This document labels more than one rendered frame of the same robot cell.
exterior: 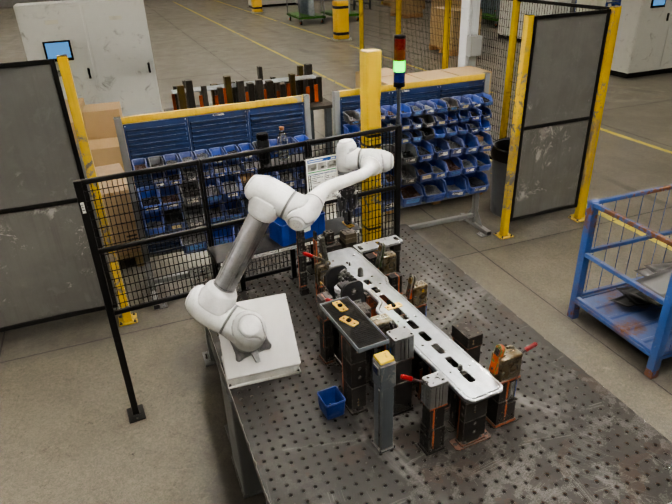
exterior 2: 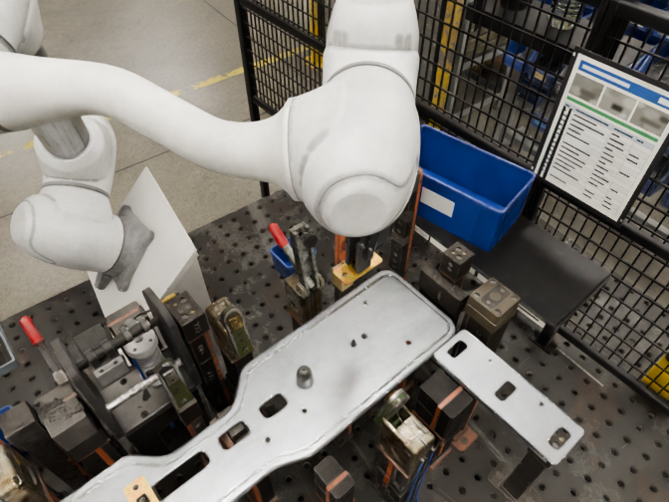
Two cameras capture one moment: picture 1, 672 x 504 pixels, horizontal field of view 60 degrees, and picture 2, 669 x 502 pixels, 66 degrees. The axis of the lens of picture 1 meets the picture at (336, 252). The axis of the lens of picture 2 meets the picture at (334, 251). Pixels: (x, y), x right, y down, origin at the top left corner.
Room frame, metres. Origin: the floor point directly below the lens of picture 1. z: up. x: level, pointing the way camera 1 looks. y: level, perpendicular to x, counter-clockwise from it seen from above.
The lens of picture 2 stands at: (2.59, -0.59, 1.92)
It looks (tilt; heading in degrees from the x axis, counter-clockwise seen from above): 49 degrees down; 74
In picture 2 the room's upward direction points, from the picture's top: straight up
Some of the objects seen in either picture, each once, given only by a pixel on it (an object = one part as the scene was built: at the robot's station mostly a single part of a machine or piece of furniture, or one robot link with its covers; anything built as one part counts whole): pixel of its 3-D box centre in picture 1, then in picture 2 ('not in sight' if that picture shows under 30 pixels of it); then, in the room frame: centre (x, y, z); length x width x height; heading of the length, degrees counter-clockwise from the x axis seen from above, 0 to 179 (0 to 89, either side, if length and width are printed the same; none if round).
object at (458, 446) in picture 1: (472, 413); not in sight; (1.78, -0.53, 0.84); 0.18 x 0.06 x 0.29; 115
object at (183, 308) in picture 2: not in sight; (204, 363); (2.47, 0.02, 0.91); 0.07 x 0.05 x 0.42; 115
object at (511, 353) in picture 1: (502, 386); not in sight; (1.90, -0.68, 0.88); 0.15 x 0.11 x 0.36; 115
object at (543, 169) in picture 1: (555, 128); not in sight; (5.21, -2.05, 1.00); 1.04 x 0.14 x 2.00; 110
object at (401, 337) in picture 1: (399, 371); not in sight; (1.99, -0.25, 0.90); 0.13 x 0.10 x 0.41; 115
